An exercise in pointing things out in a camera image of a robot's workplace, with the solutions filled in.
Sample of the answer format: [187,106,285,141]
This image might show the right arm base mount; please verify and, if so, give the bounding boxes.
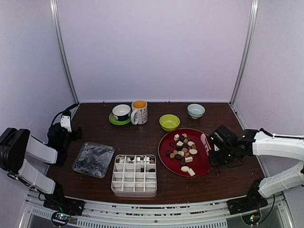
[227,178,268,226]

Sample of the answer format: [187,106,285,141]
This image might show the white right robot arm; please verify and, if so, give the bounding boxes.
[208,125,304,210]

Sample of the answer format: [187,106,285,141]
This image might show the green saucer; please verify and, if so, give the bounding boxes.
[109,112,133,125]

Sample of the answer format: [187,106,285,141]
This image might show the white square chocolate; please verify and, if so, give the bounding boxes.
[185,156,193,163]

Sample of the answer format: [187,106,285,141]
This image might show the silver compartment tin box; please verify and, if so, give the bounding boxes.
[111,154,157,198]

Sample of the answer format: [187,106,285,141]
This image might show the white floral mug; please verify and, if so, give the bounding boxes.
[130,100,148,125]

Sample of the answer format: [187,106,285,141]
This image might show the pale blue bowl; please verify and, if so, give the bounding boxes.
[187,104,205,119]

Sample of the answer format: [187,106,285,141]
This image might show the right aluminium frame post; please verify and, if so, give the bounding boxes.
[229,0,259,106]

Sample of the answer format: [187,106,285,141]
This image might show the lime green bowl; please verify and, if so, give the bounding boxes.
[159,114,180,132]

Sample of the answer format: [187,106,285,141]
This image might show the white round button chocolate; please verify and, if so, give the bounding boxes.
[180,166,189,172]

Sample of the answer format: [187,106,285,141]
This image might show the red round tray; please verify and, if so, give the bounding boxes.
[158,128,212,177]

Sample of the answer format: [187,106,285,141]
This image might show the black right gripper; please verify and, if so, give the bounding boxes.
[208,146,236,167]

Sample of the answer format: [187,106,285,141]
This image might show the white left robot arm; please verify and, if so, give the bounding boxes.
[0,109,82,211]

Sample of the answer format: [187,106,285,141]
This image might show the pink plastic scoop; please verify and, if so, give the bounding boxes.
[200,133,211,156]

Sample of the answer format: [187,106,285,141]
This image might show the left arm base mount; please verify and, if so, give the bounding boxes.
[41,183,85,228]

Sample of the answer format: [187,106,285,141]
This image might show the tin lid with rabbit picture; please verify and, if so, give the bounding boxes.
[71,142,115,179]

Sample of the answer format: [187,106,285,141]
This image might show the front aluminium rail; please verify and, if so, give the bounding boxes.
[19,185,296,228]

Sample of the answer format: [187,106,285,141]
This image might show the dark blue white cup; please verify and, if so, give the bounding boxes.
[112,104,131,121]

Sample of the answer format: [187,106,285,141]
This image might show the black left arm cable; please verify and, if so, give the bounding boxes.
[51,104,79,126]

